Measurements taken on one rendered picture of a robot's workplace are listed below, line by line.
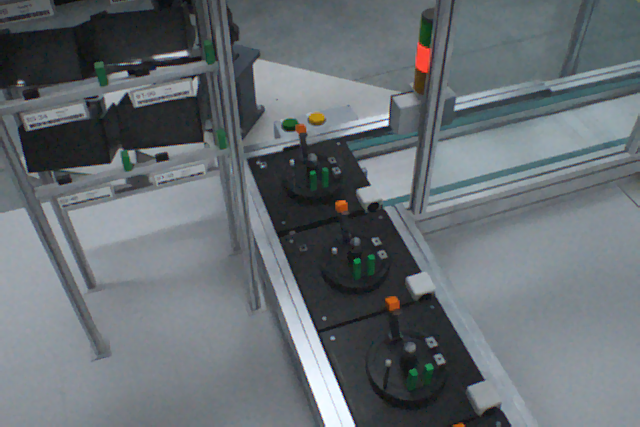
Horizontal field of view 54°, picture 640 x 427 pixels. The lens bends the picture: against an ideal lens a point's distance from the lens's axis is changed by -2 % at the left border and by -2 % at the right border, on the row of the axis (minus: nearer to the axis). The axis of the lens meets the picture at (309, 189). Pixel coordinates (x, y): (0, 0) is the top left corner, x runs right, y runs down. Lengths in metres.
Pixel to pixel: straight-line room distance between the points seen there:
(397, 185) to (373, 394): 0.57
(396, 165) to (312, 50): 2.16
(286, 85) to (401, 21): 2.11
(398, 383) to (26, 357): 0.74
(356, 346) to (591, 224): 0.70
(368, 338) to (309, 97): 0.89
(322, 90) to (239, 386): 0.96
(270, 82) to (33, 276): 0.88
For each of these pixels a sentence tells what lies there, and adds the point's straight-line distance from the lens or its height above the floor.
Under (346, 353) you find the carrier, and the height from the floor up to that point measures 0.97.
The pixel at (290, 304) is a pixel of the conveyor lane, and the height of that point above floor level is 0.96.
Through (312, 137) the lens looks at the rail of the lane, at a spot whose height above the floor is 0.95.
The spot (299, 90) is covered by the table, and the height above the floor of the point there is 0.86.
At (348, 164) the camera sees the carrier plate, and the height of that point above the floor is 0.97.
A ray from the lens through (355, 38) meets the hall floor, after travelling 3.78.
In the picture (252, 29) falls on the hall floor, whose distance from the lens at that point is 3.89.
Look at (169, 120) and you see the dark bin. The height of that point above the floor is 1.34.
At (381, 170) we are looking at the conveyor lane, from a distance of 1.56.
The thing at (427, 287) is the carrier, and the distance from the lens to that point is 1.24.
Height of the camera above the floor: 1.98
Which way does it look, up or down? 45 degrees down
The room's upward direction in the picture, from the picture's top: 1 degrees counter-clockwise
